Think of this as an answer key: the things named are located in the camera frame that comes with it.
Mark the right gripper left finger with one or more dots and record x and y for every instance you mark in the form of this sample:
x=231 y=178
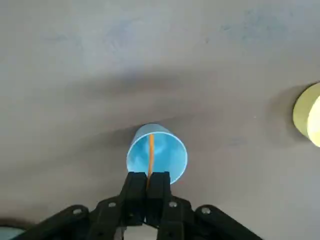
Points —
x=135 y=200

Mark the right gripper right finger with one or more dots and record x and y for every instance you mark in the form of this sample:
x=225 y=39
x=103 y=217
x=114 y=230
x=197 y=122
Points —
x=160 y=200

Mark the blue plastic cup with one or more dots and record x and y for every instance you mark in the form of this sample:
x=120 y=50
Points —
x=167 y=155

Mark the yellow plastic bowl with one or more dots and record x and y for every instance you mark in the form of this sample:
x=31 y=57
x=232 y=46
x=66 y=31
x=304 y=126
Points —
x=307 y=117

